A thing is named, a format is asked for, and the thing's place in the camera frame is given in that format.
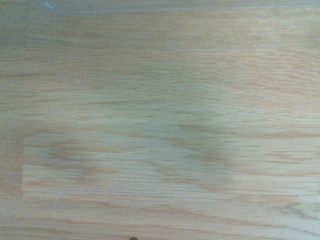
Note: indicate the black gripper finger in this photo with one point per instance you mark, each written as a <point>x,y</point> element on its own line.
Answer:
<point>133,238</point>

